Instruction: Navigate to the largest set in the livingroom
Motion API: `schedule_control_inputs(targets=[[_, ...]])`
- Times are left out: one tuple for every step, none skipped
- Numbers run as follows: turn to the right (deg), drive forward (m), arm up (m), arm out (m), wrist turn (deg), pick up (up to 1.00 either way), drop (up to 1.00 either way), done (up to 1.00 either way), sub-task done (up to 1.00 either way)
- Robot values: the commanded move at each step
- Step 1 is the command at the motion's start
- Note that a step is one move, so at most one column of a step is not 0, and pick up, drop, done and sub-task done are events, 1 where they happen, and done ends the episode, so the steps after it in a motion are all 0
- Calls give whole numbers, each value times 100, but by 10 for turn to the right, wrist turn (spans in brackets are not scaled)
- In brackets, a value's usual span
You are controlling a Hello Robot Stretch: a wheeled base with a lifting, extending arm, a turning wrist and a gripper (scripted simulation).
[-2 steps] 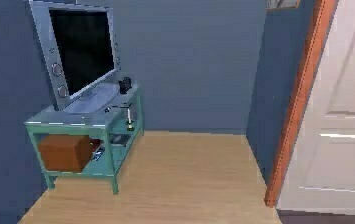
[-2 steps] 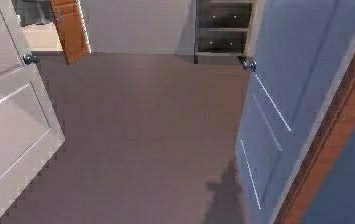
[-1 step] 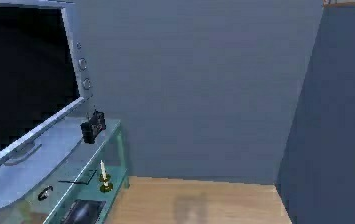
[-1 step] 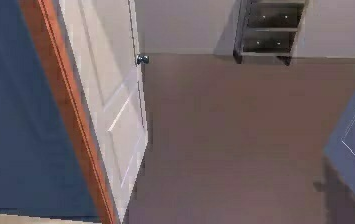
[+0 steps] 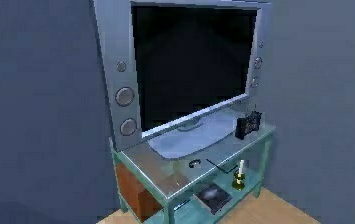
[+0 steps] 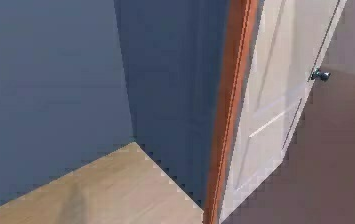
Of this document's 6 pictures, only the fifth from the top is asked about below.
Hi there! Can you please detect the black flat square case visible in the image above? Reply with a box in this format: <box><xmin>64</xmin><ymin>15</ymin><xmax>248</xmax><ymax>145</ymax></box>
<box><xmin>193</xmin><ymin>182</ymin><xmax>233</xmax><ymax>215</ymax></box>

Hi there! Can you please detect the green glass television stand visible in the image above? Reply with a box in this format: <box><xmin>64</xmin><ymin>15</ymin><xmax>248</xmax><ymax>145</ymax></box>
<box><xmin>108</xmin><ymin>118</ymin><xmax>277</xmax><ymax>224</ymax></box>

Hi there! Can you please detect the silver television set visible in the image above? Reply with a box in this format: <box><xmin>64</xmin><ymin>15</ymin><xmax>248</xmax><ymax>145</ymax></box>
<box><xmin>90</xmin><ymin>0</ymin><xmax>274</xmax><ymax>160</ymax></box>

